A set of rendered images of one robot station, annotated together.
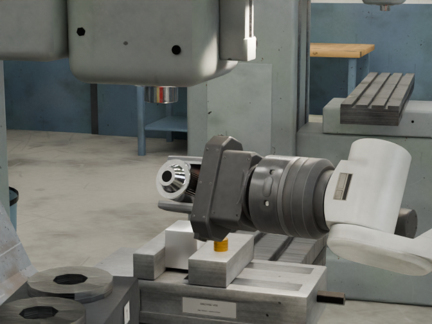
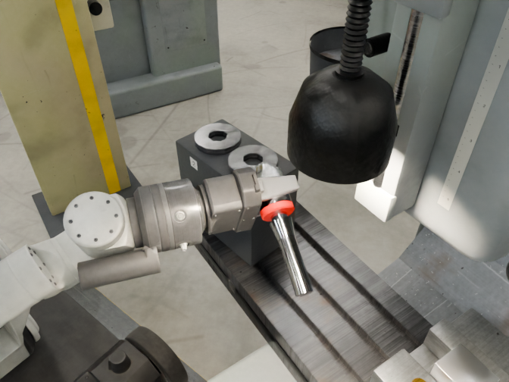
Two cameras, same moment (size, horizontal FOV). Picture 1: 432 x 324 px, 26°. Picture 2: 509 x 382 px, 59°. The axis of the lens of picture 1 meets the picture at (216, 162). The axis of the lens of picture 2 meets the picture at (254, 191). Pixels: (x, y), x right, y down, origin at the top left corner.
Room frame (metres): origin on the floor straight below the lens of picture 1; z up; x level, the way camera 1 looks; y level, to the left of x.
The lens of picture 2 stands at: (1.35, -0.34, 1.63)
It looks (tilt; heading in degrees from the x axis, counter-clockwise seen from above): 41 degrees down; 129
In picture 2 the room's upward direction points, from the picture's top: straight up
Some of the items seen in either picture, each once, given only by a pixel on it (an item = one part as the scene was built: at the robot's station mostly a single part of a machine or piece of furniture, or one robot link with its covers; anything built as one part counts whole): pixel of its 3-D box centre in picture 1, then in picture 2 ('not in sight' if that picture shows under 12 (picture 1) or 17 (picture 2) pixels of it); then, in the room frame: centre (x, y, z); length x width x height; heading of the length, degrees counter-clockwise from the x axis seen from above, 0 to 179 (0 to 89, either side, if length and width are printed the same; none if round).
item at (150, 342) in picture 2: not in sight; (155, 360); (0.77, -0.04, 0.50); 0.20 x 0.05 x 0.20; 0
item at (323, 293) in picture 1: (331, 297); not in sight; (1.32, -0.17, 0.98); 0.04 x 0.02 x 0.02; 72
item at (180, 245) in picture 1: (187, 244); (460, 382); (1.39, 0.04, 1.04); 0.06 x 0.05 x 0.06; 162
